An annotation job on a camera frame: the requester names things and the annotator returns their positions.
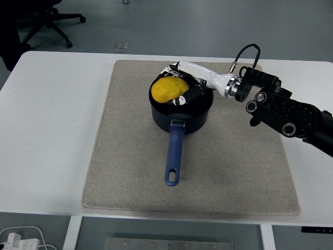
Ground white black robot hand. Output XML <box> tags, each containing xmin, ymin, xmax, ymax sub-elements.
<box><xmin>160</xmin><ymin>61</ymin><xmax>234</xmax><ymax>106</ymax></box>

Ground yellow potato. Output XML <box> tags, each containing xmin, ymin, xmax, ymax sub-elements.
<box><xmin>151</xmin><ymin>76</ymin><xmax>190</xmax><ymax>104</ymax></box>

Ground beige fabric mat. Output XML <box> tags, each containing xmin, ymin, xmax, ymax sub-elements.
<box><xmin>81</xmin><ymin>59</ymin><xmax>301</xmax><ymax>216</ymax></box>

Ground black office chair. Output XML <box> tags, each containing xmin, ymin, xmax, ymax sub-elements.
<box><xmin>15</xmin><ymin>0</ymin><xmax>86</xmax><ymax>49</ymax></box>

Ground white table leg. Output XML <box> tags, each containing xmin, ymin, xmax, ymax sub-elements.
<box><xmin>63</xmin><ymin>216</ymin><xmax>83</xmax><ymax>250</ymax></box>
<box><xmin>260</xmin><ymin>223</ymin><xmax>276</xmax><ymax>250</ymax></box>

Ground grey metal plate with screws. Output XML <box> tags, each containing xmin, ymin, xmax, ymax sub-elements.
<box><xmin>104</xmin><ymin>236</ymin><xmax>236</xmax><ymax>250</ymax></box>

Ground black table control panel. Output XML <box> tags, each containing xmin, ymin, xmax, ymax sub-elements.
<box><xmin>301</xmin><ymin>227</ymin><xmax>333</xmax><ymax>233</ymax></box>

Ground person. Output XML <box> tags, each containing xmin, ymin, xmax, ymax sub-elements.
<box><xmin>0</xmin><ymin>0</ymin><xmax>31</xmax><ymax>72</ymax></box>

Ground white power strip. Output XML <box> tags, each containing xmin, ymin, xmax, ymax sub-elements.
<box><xmin>0</xmin><ymin>233</ymin><xmax>40</xmax><ymax>250</ymax></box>

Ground blue pot with handle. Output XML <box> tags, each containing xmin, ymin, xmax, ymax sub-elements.
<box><xmin>148</xmin><ymin>70</ymin><xmax>215</xmax><ymax>188</ymax></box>

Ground white cable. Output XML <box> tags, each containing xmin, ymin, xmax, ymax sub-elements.
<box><xmin>0</xmin><ymin>226</ymin><xmax>57</xmax><ymax>250</ymax></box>

